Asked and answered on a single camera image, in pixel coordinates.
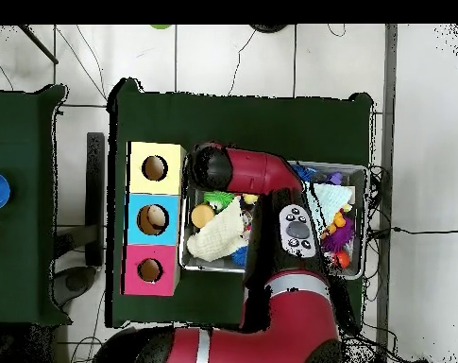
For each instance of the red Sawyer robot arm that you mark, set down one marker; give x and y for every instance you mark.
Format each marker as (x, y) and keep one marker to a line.
(296, 321)

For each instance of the wooden box with three holes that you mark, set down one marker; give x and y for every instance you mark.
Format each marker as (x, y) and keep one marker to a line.
(172, 227)

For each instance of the shallow metal mesh bin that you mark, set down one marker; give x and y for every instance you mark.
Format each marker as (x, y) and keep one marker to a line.
(209, 266)

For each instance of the green spiky ball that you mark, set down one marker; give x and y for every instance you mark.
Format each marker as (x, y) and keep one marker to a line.
(217, 198)

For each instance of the cream knitted cloth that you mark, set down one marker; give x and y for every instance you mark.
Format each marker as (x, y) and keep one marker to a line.
(217, 234)

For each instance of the small blue spiky ball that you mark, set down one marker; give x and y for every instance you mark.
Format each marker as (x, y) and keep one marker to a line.
(240, 256)

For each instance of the large blue spiky ball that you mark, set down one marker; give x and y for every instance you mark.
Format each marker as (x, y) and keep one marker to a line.
(302, 172)

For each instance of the light blue knitted cloth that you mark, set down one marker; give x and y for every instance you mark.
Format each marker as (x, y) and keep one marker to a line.
(332, 200)

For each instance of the purple spiky ball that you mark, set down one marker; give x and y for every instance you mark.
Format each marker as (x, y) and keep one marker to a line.
(338, 236)

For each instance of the orange plastic ball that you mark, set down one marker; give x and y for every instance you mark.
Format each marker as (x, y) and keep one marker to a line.
(342, 259)

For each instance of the dark grey stand foot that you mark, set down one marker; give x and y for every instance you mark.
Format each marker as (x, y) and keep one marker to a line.
(75, 281)

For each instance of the dark green side table cloth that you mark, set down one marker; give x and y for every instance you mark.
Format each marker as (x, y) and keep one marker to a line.
(20, 151)

